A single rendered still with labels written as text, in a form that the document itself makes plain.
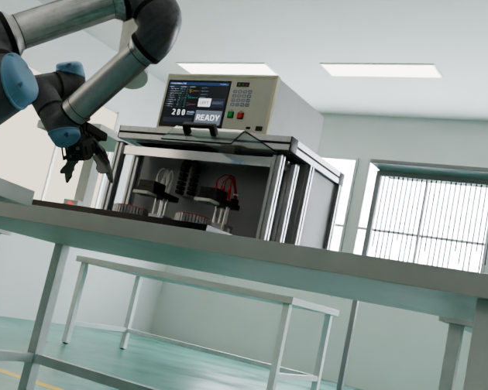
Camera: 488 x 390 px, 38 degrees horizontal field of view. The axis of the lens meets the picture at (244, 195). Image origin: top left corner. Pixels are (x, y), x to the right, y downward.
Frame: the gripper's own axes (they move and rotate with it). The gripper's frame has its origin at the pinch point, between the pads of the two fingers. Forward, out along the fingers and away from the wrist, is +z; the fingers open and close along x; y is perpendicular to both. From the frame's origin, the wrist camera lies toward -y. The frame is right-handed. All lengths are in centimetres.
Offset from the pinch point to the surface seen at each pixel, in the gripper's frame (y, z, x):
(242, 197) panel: -37, 16, 33
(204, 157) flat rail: -29.8, -0.1, 24.3
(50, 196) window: -482, 158, -347
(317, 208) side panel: -46, 22, 57
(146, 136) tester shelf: -39.1, -5.1, 0.3
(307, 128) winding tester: -62, -2, 51
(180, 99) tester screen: -47, -16, 11
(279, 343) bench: -262, 195, -26
